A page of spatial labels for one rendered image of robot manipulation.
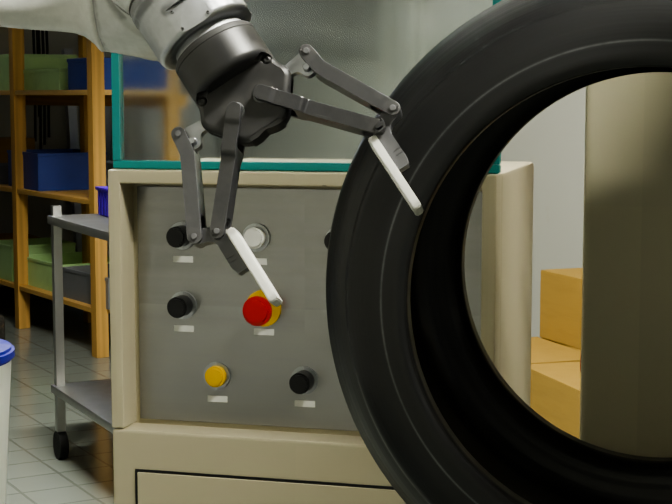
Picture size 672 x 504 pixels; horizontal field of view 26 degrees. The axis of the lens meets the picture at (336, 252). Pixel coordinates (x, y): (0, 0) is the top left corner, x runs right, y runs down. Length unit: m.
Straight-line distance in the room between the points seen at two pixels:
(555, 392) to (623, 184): 3.44
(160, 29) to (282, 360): 0.94
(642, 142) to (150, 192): 0.76
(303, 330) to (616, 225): 0.56
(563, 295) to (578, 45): 4.49
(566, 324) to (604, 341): 4.06
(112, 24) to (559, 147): 5.28
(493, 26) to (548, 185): 5.33
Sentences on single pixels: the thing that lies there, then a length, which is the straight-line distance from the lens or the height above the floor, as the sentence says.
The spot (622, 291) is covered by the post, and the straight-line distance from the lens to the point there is 1.67.
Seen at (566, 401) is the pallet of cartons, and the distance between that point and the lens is 4.99.
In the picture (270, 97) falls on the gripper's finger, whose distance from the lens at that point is 1.18.
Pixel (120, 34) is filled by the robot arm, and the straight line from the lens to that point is 1.37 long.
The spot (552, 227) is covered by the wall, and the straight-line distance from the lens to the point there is 6.62.
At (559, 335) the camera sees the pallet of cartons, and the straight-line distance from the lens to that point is 5.79.
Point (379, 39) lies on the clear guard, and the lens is 1.97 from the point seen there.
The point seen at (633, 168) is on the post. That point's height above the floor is 1.29.
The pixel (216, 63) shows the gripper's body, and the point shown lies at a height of 1.40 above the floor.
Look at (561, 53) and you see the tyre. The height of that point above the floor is 1.41.
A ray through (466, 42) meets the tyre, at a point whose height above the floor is 1.42.
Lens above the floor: 1.37
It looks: 6 degrees down
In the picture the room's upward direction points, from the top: straight up
